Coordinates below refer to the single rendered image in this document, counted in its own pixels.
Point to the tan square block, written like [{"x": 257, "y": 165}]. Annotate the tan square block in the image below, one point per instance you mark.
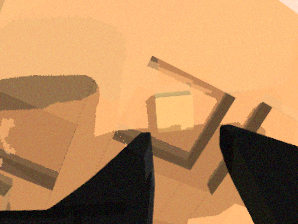
[{"x": 174, "y": 110}]

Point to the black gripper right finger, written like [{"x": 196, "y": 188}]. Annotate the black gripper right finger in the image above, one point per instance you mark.
[{"x": 265, "y": 172}]

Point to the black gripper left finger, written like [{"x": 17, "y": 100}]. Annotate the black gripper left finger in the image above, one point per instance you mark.
[{"x": 122, "y": 192}]

